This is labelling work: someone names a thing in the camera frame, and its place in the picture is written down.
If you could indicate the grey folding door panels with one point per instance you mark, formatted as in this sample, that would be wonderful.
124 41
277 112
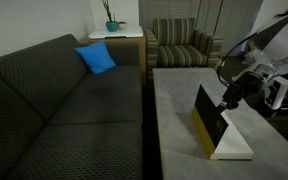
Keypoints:
234 20

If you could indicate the dark grey fabric sofa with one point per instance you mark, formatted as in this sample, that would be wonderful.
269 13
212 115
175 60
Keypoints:
67 110

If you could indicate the blue throw pillow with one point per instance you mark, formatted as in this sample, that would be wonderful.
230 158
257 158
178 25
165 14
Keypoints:
96 58

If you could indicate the brown cardboard box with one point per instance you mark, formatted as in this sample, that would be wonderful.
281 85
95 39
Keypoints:
251 43

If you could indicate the grey window blinds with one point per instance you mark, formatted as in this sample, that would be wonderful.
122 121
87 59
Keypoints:
167 9

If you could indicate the white plastic bag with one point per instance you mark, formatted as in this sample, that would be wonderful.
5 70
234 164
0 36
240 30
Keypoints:
254 56

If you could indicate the striped armchair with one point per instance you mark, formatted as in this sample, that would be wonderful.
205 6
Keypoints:
179 55

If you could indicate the teal pot with green plant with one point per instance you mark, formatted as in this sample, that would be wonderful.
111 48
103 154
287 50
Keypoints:
112 26

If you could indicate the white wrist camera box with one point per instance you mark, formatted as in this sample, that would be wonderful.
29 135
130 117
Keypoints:
279 91

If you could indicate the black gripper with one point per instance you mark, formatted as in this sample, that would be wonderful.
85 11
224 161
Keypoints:
247 85

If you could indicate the wooden side table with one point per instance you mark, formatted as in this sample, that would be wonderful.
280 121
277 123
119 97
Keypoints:
143 60

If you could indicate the black book with yellow spine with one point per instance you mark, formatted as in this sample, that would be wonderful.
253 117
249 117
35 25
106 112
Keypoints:
210 116

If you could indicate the white flat board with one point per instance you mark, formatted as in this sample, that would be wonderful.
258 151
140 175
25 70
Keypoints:
120 33

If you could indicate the small white pot with stem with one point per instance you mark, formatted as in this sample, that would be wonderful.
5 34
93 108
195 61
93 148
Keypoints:
122 26

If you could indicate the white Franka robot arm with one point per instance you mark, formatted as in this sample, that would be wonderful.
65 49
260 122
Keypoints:
287 40

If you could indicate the grey top wooden coffee table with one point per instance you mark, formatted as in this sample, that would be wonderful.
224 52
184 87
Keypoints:
177 100

